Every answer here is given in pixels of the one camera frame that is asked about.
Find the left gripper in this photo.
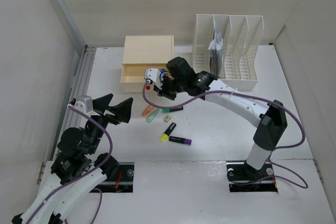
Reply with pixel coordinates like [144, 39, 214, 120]
[86, 93, 133, 153]

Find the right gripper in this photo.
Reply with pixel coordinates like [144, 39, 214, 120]
[153, 74, 186, 101]

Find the blue tape dispenser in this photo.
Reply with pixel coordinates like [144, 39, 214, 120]
[160, 69, 170, 80]

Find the small beige eraser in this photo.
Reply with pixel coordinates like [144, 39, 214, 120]
[164, 115, 172, 122]

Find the beige wooden drawer cabinet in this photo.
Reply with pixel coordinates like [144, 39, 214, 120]
[120, 35, 174, 92]

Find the grey booklet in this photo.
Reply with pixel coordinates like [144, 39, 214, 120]
[208, 22, 224, 77]

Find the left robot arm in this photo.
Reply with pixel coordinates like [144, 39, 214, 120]
[12, 93, 133, 223]

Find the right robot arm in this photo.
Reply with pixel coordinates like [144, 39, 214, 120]
[147, 57, 288, 179]

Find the green highlighter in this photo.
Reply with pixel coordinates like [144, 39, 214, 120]
[162, 106, 184, 113]

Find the mint green clip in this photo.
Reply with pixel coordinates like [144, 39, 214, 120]
[146, 109, 160, 123]

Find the orange clip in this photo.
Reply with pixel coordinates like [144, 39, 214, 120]
[141, 105, 155, 116]

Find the yellow highlighter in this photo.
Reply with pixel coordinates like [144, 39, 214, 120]
[160, 122, 176, 142]

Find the purple highlighter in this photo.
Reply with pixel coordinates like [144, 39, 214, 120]
[169, 136, 192, 146]

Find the white file organizer rack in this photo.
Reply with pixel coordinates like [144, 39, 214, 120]
[192, 14, 264, 91]

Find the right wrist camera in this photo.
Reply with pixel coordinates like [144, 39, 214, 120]
[144, 68, 163, 90]

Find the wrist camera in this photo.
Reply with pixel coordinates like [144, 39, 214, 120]
[68, 95, 94, 115]
[144, 68, 163, 90]

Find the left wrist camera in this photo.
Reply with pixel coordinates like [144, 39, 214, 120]
[68, 95, 94, 115]

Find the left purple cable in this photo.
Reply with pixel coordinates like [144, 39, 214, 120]
[25, 104, 114, 224]

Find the purple cable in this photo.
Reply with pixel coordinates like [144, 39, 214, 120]
[142, 80, 309, 189]
[25, 104, 114, 224]

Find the aluminium frame rail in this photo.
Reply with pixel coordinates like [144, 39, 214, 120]
[36, 0, 97, 184]

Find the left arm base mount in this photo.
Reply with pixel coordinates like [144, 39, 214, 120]
[94, 163, 135, 193]

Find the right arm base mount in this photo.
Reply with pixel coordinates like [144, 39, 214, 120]
[226, 161, 278, 193]

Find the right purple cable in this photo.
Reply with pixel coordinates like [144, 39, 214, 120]
[142, 80, 309, 189]

